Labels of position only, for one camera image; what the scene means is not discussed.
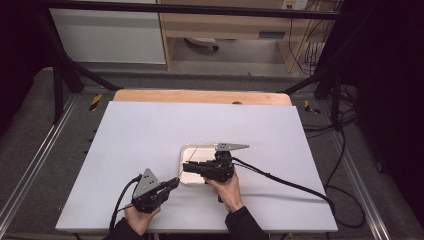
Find square white tray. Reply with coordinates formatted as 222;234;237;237
178;143;222;186

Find wooden table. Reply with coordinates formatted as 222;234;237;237
112;88;293;107

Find black metal frame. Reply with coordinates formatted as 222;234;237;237
32;0;360;131

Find person's left hand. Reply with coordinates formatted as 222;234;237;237
123;203;162;237

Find thin wooden stick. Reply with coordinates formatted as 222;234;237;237
178;145;199;178

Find hanging black cables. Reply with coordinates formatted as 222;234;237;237
287;8;336;77

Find white table board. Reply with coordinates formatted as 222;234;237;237
55;100;339;234

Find yellow black tape strip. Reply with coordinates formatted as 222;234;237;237
88;93;103;112
303;99;322;115

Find white wall socket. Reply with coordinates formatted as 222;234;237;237
280;0;309;11

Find black floor cables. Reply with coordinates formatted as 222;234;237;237
301;84;361;188

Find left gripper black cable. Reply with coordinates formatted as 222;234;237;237
108;173;143;233

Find white cabinet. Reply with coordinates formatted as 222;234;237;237
49;0;167;65

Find chair base with wheel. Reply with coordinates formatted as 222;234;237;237
184;36;220;52

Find light wooden desk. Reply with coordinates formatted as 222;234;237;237
156;0;338;73

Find person's right hand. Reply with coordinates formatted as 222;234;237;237
203;169;245;214

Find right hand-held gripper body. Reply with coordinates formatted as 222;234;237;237
199;143;250;184

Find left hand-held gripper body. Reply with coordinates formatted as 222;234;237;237
131;167;170;215

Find aluminium floor rail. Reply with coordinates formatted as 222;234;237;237
328;131;393;240
0;94;81;221

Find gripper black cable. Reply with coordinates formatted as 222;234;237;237
108;173;143;233
231;156;367;230

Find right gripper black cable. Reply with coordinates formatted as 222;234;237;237
231;156;367;230

